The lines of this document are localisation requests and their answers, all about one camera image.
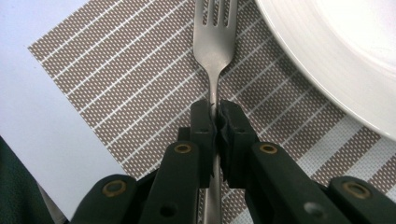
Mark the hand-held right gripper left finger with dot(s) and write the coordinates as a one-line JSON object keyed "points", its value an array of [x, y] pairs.
{"points": [[183, 174]]}

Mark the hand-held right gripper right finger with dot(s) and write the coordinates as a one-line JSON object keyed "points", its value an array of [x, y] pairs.
{"points": [[267, 180]]}

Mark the silver metal fork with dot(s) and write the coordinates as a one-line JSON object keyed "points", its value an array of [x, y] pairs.
{"points": [[213, 53]]}

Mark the white round plate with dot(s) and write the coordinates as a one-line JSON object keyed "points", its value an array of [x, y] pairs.
{"points": [[342, 46]]}

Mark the brown striped woven placemat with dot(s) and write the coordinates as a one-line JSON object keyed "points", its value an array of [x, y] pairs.
{"points": [[124, 77]]}

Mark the pale white board sheet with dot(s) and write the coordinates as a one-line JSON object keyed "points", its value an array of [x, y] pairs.
{"points": [[25, 93]]}

